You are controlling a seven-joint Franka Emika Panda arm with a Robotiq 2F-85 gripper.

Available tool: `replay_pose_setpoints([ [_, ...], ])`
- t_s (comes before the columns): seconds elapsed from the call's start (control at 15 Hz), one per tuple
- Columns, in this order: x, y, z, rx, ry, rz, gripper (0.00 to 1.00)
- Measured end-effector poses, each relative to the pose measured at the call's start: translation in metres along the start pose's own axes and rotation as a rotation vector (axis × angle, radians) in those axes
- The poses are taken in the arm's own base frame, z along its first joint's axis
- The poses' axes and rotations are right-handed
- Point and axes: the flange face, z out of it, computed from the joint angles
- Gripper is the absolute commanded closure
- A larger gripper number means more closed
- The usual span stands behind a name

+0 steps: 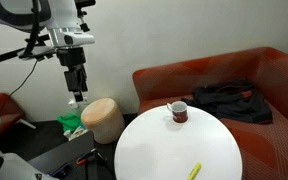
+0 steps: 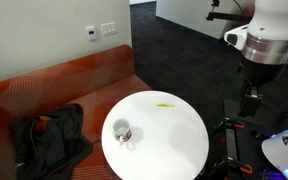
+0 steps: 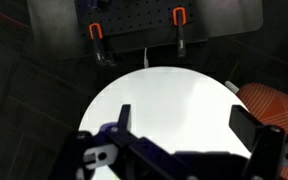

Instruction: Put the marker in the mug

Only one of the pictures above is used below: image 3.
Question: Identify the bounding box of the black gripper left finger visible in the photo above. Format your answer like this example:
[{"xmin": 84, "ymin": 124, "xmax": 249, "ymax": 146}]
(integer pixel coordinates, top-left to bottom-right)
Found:
[{"xmin": 50, "ymin": 104, "xmax": 185, "ymax": 180}]

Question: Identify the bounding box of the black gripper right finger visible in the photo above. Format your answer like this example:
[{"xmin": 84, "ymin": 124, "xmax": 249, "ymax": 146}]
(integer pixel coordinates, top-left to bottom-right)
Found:
[{"xmin": 228, "ymin": 104, "xmax": 288, "ymax": 180}]

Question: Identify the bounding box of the orange patterned sofa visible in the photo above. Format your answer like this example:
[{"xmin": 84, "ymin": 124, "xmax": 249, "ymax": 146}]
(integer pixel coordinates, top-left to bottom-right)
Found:
[{"xmin": 236, "ymin": 82, "xmax": 288, "ymax": 180}]

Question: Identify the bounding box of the orange black bar clamp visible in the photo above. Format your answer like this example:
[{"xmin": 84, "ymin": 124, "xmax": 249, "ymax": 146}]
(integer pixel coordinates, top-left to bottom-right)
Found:
[
  {"xmin": 88, "ymin": 22, "xmax": 116, "ymax": 67},
  {"xmin": 172, "ymin": 6, "xmax": 188, "ymax": 58}
]

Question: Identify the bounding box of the black perforated breadboard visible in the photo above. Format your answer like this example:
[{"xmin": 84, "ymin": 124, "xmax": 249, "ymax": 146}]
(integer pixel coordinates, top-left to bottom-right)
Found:
[{"xmin": 74, "ymin": 0, "xmax": 209, "ymax": 54}]

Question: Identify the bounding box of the black perforated board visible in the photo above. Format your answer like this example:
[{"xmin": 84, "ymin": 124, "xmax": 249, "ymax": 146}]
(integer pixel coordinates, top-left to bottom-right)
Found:
[{"xmin": 26, "ymin": 0, "xmax": 264, "ymax": 63}]

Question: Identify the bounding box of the thin white cable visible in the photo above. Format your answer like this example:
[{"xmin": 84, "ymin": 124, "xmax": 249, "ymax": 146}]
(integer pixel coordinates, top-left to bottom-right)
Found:
[{"xmin": 143, "ymin": 47, "xmax": 150, "ymax": 69}]

